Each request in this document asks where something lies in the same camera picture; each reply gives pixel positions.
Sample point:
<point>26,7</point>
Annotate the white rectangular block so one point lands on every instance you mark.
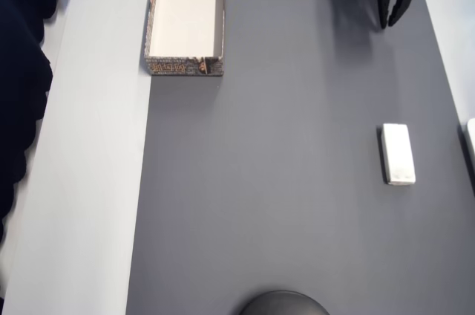
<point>399,153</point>

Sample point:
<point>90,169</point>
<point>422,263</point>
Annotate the patterned open cardboard box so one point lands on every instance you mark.
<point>185,14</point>

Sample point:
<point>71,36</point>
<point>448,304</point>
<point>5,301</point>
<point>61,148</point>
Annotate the grey desk mat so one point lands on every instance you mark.
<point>278,181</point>

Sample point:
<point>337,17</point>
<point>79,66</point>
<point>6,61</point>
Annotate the dark blue curtain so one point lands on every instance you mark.
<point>18,88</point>

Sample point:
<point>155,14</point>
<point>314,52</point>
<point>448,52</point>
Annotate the black round-base camera stand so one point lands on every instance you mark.
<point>284,304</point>

